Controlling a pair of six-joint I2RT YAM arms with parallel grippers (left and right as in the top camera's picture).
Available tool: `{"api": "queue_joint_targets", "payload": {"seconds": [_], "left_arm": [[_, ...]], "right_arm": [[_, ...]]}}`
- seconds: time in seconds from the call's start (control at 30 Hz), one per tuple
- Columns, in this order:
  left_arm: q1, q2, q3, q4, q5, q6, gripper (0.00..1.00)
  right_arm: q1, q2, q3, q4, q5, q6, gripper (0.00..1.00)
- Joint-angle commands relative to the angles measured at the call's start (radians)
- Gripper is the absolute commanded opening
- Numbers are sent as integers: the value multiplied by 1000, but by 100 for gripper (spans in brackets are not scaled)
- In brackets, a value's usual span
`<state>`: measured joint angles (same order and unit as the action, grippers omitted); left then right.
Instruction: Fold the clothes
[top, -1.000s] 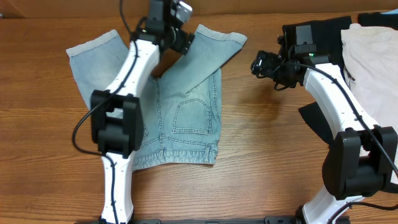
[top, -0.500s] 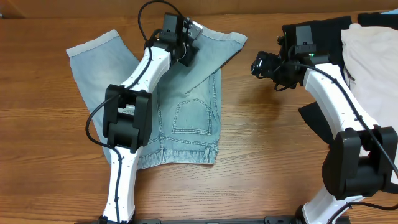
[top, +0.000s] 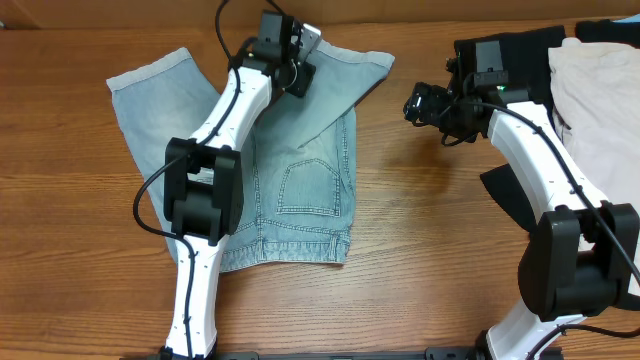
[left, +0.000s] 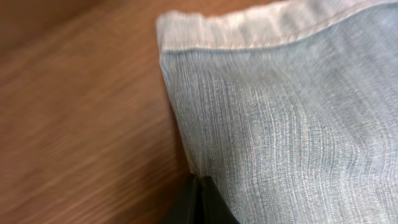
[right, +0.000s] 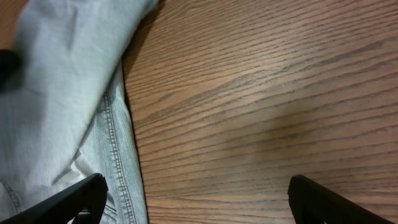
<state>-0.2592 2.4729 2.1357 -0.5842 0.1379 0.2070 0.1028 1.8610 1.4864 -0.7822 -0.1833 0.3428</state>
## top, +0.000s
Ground black t-shirt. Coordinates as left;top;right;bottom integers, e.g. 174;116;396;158
452;18;640;236

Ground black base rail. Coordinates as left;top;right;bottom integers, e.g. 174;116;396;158
120;347;564;360

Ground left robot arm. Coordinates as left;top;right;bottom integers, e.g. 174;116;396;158
159;11;322;359

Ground beige cloth garment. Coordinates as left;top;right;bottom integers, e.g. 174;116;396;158
548;37;639;209

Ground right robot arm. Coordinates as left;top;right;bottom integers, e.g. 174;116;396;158
403;39;639;359

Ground light blue cloth corner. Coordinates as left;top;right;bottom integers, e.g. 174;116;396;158
614;14;640;24

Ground light blue denim shorts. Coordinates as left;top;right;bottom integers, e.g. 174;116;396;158
107;42;394;272

